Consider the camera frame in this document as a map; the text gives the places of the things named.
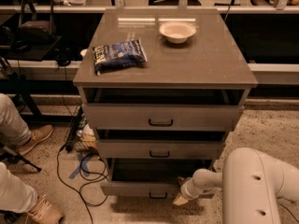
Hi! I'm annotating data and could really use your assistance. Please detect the tan boot upper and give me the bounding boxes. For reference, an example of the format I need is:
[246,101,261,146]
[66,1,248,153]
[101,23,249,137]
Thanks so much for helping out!
[17,125,53,155]

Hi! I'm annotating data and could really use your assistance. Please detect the grey middle drawer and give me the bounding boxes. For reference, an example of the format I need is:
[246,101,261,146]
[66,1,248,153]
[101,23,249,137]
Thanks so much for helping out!
[97,140,224,160]

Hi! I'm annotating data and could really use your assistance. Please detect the white bowl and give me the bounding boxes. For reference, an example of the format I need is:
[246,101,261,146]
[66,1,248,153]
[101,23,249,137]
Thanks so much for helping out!
[159,21,196,44]

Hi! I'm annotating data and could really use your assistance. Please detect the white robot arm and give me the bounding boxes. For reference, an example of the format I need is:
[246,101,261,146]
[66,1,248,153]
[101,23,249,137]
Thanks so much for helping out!
[173,147,299,224]

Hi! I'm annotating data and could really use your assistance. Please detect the blue tape cross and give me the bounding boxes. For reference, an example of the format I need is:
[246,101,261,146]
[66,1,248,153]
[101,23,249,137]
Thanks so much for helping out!
[69,153,93,179]

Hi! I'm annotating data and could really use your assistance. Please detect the grey top drawer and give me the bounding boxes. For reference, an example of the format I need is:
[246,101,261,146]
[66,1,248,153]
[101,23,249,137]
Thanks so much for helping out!
[82,104,243,132]

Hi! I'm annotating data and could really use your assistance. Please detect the black wire basket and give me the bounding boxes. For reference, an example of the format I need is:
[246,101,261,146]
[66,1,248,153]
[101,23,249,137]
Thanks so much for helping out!
[64,107,97,153]

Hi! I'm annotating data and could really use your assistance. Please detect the black bag on shelf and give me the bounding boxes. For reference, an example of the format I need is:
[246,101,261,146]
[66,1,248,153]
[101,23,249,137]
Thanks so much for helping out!
[17,0,55,45]

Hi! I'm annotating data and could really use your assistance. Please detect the white trouser leg upper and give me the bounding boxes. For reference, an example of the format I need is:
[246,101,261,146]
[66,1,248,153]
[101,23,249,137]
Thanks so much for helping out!
[0,93,31,146]

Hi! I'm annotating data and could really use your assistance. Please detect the blue chip bag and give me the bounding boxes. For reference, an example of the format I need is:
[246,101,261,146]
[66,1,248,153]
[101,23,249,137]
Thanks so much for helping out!
[93,39,148,75]

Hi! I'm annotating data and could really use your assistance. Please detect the black headphones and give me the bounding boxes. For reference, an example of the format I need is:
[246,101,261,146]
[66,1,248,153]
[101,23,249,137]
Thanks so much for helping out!
[54,48,72,67]

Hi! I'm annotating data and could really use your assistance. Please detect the tan boot lower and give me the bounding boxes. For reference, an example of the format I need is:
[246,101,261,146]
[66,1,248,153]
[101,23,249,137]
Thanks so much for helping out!
[27,196,64,224]

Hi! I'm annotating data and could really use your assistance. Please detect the black floor cable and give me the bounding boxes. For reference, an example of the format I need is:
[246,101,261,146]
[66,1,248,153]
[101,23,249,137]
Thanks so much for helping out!
[55,145,111,224]

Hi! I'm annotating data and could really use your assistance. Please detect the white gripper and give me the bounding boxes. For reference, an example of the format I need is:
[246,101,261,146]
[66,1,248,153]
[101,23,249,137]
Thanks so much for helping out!
[173,169,222,205]

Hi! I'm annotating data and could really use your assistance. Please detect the black tripod leg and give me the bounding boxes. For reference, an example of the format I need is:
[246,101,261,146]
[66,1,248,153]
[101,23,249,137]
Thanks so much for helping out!
[0,143,42,172]

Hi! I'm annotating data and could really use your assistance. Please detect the black cable right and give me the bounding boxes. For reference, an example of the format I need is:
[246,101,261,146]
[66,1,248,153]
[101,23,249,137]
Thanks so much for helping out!
[278,203,299,224]

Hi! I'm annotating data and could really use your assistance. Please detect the grey bottom drawer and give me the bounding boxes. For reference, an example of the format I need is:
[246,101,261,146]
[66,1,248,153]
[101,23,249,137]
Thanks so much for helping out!
[101,158,213,199]

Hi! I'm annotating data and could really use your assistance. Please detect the white trouser leg lower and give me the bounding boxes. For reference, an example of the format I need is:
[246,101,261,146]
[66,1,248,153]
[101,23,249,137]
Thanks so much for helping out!
[0,162,38,213]

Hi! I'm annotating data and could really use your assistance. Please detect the grey drawer cabinet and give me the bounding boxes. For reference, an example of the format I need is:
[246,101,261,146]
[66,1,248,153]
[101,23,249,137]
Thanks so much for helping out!
[72,8,259,185]

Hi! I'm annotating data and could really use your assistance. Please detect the white trouser leg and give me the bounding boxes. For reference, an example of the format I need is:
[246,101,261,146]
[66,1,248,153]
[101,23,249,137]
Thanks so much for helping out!
[0,162,38,213]
[0,93,31,146]

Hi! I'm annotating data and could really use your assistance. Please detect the grey drawer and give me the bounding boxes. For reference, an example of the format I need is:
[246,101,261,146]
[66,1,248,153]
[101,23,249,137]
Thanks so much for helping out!
[101,158,213,199]
[97,140,224,160]
[82,104,243,132]

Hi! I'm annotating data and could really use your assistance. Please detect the tan boot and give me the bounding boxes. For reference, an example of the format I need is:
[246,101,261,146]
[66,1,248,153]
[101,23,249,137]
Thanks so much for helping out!
[17,125,53,155]
[27,196,64,224]

